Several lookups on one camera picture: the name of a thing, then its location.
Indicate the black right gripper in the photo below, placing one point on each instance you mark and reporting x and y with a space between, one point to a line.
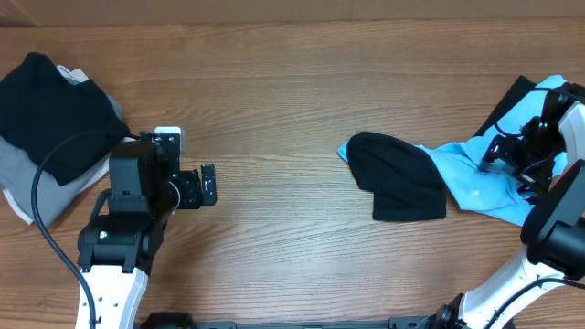
505 151

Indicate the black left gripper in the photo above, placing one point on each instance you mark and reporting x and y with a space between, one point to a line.
193 197

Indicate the light blue t-shirt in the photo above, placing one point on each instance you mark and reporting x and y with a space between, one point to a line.
475 183

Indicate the black garment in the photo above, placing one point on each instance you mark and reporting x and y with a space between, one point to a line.
397 176

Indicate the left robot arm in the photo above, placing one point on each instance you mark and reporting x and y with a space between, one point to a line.
128 223

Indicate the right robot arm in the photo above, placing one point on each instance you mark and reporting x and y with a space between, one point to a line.
552 235

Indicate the folded black shirt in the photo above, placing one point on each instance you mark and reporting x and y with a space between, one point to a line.
42 112

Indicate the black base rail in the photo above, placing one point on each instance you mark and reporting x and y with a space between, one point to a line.
171 320

